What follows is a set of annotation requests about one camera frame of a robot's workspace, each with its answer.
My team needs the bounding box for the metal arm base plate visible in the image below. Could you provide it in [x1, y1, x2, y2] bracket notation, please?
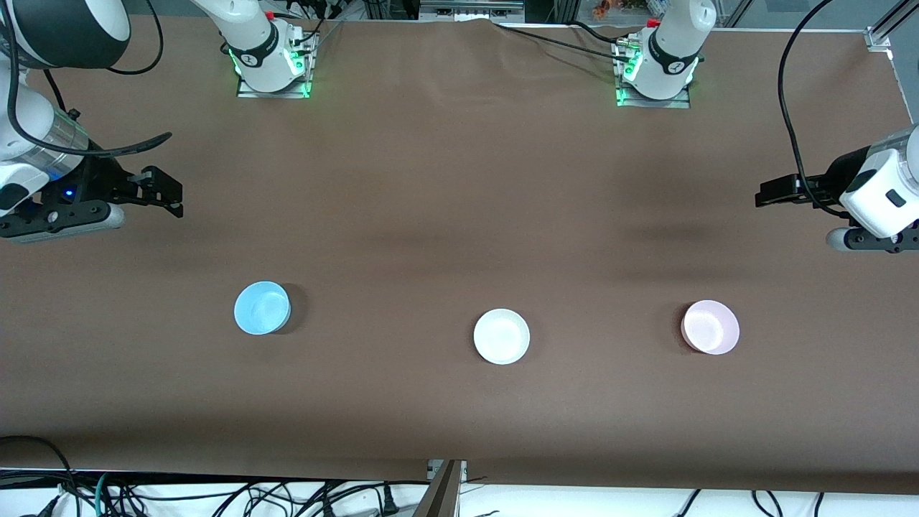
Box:
[613, 39, 692, 110]
[236, 29, 317, 100]

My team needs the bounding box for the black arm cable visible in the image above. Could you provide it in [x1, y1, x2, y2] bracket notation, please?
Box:
[0, 0, 173, 159]
[778, 0, 848, 218]

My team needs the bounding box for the brown table cover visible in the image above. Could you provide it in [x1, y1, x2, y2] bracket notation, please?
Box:
[0, 14, 919, 496]

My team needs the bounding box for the black table cable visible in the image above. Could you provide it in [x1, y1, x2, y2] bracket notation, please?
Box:
[571, 20, 629, 45]
[494, 22, 633, 62]

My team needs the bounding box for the grey metal rail device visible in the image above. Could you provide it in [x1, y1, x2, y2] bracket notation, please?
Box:
[419, 0, 526, 22]

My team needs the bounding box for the aluminium corner bracket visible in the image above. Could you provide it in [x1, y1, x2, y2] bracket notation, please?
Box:
[864, 0, 919, 52]

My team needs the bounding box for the pink bowl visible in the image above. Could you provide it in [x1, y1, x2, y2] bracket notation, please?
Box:
[680, 299, 740, 356]

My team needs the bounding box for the teal floor cable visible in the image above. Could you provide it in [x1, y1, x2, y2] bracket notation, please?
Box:
[93, 472, 117, 517]

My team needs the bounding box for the aluminium profile beam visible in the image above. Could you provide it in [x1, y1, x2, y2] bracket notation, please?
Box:
[413, 460, 468, 517]

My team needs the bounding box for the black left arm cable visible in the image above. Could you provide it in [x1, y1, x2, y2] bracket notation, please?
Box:
[778, 0, 848, 218]

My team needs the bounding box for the white bowl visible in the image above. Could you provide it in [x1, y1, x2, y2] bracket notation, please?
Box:
[472, 308, 531, 365]

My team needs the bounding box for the black looped floor cable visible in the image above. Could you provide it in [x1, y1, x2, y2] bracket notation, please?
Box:
[0, 435, 81, 517]

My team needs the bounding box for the blue bowl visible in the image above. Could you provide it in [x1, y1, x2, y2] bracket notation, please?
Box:
[233, 280, 292, 336]

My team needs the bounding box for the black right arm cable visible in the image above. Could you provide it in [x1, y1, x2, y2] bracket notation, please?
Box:
[0, 0, 173, 159]

